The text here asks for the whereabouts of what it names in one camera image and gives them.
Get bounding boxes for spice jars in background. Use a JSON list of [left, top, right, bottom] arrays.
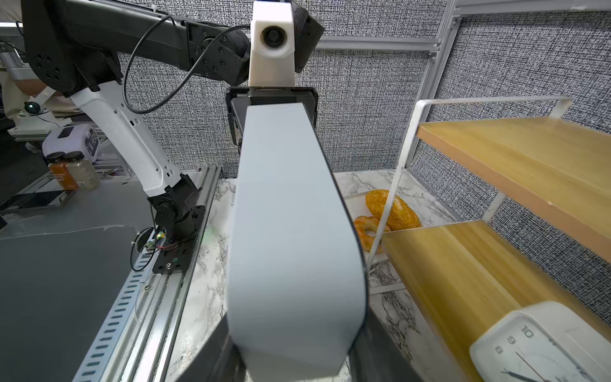
[[46, 151, 101, 191]]

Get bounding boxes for white device in background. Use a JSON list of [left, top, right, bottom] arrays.
[[42, 124, 100, 162]]

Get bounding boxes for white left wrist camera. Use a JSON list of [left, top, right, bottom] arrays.
[[248, 1, 295, 88]]

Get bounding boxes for white rectangular tray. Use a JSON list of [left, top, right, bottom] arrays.
[[344, 192, 389, 266]]

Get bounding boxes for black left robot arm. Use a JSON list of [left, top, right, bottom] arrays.
[[21, 1, 325, 273]]

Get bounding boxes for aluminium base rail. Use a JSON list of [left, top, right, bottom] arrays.
[[73, 166, 222, 381]]

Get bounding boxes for grey rectangular alarm clock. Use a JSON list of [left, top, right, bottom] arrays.
[[226, 103, 367, 381]]

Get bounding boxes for sesame seeded bread loaf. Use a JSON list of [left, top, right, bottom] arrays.
[[365, 189, 422, 231]]

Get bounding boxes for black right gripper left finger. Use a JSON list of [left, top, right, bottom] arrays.
[[177, 315, 243, 382]]

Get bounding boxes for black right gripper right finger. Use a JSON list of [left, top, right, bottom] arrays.
[[348, 307, 422, 382]]

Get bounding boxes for wooden two-tier shelf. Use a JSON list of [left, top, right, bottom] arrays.
[[364, 95, 611, 382]]

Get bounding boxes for white square alarm clock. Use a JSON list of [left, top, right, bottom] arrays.
[[469, 301, 610, 381]]

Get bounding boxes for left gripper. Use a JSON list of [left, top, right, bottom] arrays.
[[225, 87, 319, 153]]

